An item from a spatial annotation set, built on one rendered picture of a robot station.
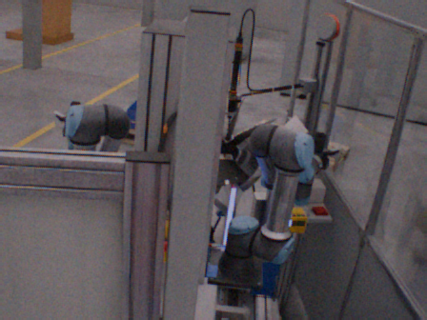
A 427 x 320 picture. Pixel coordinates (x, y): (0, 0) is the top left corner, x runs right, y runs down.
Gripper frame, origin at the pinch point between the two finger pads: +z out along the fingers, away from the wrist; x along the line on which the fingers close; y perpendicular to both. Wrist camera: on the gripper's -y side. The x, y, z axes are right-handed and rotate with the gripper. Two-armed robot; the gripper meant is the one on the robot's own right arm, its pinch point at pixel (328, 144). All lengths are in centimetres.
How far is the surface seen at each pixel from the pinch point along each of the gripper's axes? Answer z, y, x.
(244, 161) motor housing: 16, 23, -51
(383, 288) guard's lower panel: -11, 62, 37
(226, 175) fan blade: -8, 22, -49
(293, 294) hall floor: 71, 142, -36
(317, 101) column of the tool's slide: 73, -1, -29
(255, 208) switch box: 38, 61, -53
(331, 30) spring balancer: 71, -45, -22
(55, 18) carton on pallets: 501, -5, -711
